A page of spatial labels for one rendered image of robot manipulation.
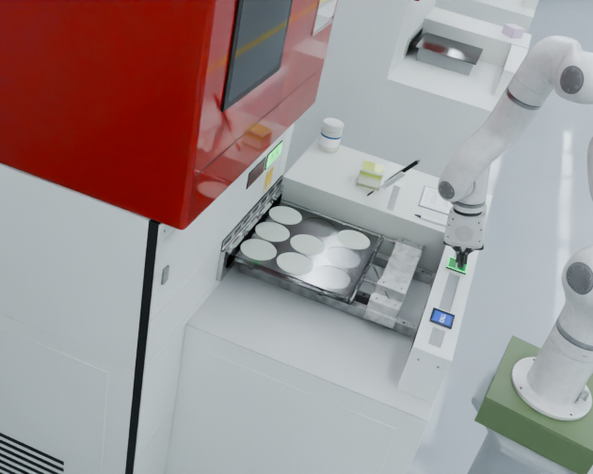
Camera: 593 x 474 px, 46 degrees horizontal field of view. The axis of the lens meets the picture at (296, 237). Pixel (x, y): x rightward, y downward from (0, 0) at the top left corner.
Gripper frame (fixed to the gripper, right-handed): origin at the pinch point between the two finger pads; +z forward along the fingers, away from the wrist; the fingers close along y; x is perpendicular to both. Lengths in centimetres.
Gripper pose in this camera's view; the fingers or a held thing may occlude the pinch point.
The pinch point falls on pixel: (461, 259)
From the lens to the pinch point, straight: 195.5
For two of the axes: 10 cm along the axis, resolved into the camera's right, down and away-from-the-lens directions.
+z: 0.1, 8.7, 4.9
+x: 3.3, -4.6, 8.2
